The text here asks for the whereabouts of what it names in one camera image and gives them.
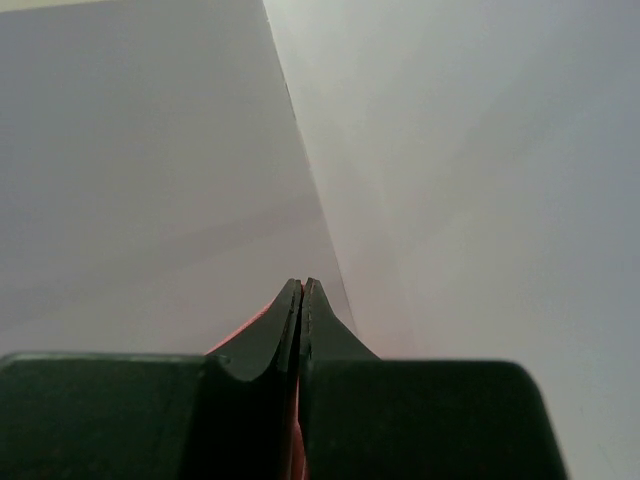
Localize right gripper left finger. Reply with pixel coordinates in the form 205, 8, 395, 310
1, 280, 303, 479

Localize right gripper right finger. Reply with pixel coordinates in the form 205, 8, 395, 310
299, 279, 567, 479

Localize dusty red t-shirt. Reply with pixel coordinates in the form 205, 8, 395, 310
206, 290, 307, 479

